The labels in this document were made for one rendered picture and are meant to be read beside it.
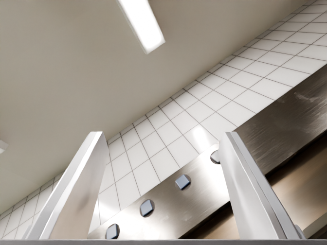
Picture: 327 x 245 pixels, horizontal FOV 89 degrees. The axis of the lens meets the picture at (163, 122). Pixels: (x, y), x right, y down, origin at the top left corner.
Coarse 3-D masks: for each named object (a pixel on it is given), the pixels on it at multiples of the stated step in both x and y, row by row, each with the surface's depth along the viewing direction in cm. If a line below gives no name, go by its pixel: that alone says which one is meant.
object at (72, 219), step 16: (96, 144) 9; (80, 160) 8; (96, 160) 9; (64, 176) 7; (80, 176) 8; (96, 176) 9; (64, 192) 7; (80, 192) 8; (96, 192) 9; (48, 208) 6; (64, 208) 6; (80, 208) 8; (48, 224) 6; (64, 224) 6; (80, 224) 8
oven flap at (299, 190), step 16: (320, 144) 56; (304, 160) 54; (320, 160) 51; (272, 176) 56; (288, 176) 53; (304, 176) 50; (320, 176) 48; (288, 192) 49; (304, 192) 47; (320, 192) 45; (288, 208) 46; (304, 208) 44; (320, 208) 42; (208, 224) 55; (224, 224) 52; (304, 224) 41; (320, 224) 38
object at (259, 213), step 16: (224, 144) 10; (240, 144) 9; (224, 160) 10; (240, 160) 8; (224, 176) 10; (240, 176) 8; (256, 176) 7; (240, 192) 8; (256, 192) 7; (272, 192) 7; (240, 208) 8; (256, 208) 7; (272, 208) 6; (240, 224) 8; (256, 224) 7; (272, 224) 6; (288, 224) 6
